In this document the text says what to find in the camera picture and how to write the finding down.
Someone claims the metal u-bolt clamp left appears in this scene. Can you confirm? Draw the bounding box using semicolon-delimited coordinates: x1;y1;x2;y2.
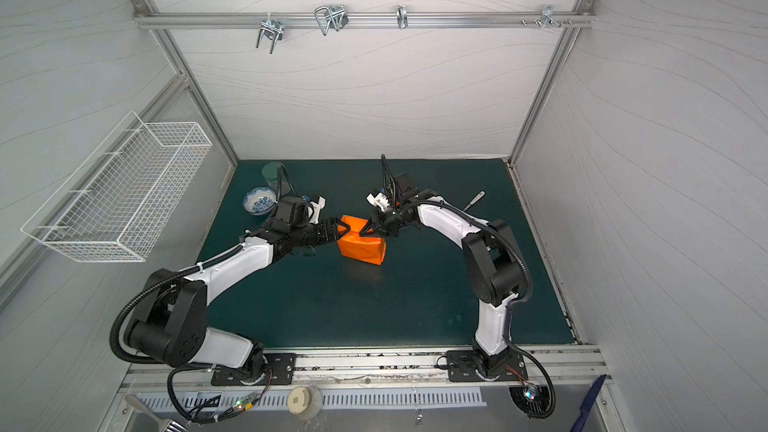
256;15;284;54

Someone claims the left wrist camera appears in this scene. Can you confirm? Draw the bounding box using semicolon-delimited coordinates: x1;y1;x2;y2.
275;195;326;227

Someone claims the round white puck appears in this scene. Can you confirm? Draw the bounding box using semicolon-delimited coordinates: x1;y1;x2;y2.
286;386;324;421

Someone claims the aluminium cross rail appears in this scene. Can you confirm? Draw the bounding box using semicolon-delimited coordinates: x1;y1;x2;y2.
134;8;596;31

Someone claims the blue handled tool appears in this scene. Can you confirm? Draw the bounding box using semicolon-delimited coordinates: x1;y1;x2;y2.
570;374;607;432

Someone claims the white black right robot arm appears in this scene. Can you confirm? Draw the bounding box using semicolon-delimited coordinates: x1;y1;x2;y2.
363;191;533;380

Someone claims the orange wrapping paper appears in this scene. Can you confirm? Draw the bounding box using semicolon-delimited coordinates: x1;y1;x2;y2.
337;215;386;266

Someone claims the white wire basket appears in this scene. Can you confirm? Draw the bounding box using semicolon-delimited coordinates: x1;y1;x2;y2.
21;112;212;263

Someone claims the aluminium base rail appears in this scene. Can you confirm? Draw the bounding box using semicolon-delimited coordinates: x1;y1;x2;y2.
119;344;610;388

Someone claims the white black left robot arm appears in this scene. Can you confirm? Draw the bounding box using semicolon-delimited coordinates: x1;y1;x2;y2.
109;218;351;383

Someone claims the metal ring clamp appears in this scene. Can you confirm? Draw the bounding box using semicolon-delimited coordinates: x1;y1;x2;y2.
395;5;408;30

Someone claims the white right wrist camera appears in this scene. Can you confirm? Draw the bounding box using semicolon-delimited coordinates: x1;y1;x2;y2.
366;191;391;212

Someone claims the green lidded glass jar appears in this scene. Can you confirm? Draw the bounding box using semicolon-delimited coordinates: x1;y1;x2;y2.
261;161;289;195

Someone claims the blue white ceramic bowl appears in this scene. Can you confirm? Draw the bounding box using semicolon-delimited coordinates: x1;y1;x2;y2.
242;186;277;216

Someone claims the fork with white handle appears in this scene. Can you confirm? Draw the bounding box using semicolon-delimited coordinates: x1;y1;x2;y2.
463;190;485;211

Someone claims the metal u-bolt clamp middle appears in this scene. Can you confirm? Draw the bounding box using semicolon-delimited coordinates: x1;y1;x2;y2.
314;4;349;36

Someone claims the metal bracket clamp right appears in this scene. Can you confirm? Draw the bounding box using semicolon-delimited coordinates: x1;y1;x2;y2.
520;5;572;29

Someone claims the metal u-bolt clamp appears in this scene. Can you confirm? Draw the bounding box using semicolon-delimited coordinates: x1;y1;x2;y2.
256;15;284;54
314;4;349;36

